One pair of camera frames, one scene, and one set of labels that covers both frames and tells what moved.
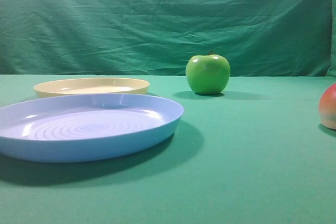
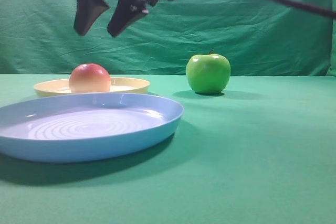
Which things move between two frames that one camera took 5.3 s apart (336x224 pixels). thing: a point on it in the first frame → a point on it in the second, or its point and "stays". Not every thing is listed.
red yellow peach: (327, 107) → (89, 78)
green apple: (208, 74) stays
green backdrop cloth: (265, 24) stays
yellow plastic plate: (80, 86) stays
